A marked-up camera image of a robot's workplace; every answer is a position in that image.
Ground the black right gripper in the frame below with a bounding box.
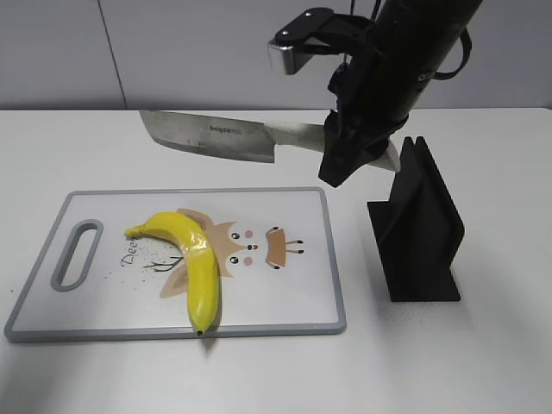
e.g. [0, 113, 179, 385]
[318, 59, 431, 188]

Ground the white-handled kitchen knife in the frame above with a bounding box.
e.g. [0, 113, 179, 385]
[138, 110, 401, 173]

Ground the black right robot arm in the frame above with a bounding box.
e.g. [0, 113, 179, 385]
[318, 1, 481, 187]

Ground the yellow plastic banana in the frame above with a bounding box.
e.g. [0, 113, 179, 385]
[124, 212, 221, 336]

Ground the black knife stand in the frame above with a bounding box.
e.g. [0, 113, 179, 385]
[367, 136, 465, 303]

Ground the grey-rimmed white cutting board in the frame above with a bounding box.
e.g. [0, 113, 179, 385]
[4, 187, 346, 343]

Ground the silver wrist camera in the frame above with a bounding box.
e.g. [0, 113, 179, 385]
[267, 8, 373, 76]

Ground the black cable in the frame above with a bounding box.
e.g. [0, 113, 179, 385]
[430, 25, 474, 82]

